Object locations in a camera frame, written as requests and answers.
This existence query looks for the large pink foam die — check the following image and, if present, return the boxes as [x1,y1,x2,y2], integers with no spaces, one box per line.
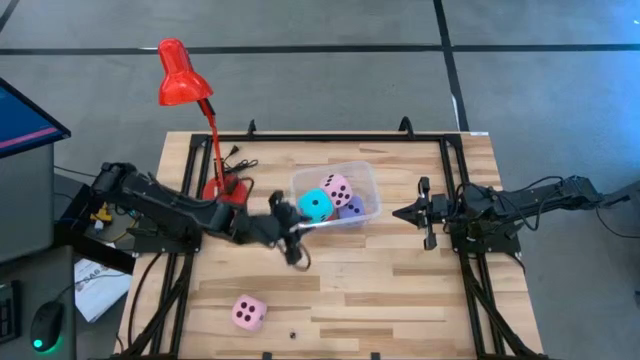
[230,293,268,333]
[319,172,355,210]

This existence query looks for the clear plastic container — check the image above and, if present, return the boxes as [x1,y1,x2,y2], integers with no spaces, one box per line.
[289,160,384,232]

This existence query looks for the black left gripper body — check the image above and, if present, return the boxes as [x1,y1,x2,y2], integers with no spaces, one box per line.
[233,189,305,267]

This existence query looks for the red desk lamp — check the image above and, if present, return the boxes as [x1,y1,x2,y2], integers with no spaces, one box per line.
[157,37,250,206]

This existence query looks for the large teal foam die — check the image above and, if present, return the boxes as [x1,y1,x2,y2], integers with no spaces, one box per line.
[297,187,335,224]

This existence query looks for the dark grey computer desk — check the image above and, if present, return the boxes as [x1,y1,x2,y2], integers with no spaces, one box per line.
[0,243,77,360]

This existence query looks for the white paper booklet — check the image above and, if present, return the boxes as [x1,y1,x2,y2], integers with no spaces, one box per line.
[73,243,134,324]

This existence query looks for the black computer mouse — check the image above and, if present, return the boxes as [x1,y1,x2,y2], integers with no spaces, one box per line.
[29,298,65,354]

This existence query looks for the black lamp power cable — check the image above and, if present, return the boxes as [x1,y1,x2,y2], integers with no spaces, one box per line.
[215,144,260,177]

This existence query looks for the black cable bundle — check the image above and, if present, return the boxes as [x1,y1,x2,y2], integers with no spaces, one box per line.
[459,252,531,357]
[119,252,196,359]

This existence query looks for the black keyboard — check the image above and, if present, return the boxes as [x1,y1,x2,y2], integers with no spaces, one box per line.
[0,280,22,345]

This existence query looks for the large purple foam die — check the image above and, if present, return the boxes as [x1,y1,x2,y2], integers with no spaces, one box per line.
[337,194,368,222]

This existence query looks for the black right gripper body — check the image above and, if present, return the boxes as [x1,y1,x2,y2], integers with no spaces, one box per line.
[418,175,451,252]

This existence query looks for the computer monitor with blue screen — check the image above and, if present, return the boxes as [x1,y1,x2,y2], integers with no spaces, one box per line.
[0,77,72,160]

